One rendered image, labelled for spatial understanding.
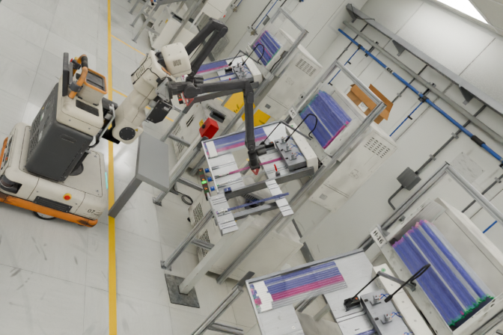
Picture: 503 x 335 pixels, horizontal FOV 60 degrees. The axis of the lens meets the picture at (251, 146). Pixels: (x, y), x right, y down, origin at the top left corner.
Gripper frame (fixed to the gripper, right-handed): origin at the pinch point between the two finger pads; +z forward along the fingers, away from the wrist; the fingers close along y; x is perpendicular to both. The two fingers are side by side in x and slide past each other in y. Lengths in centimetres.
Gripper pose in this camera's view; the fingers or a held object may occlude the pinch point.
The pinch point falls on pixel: (256, 173)
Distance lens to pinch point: 316.7
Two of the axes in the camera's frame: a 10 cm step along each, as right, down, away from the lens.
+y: -2.6, -5.3, 8.0
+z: 1.6, 8.0, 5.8
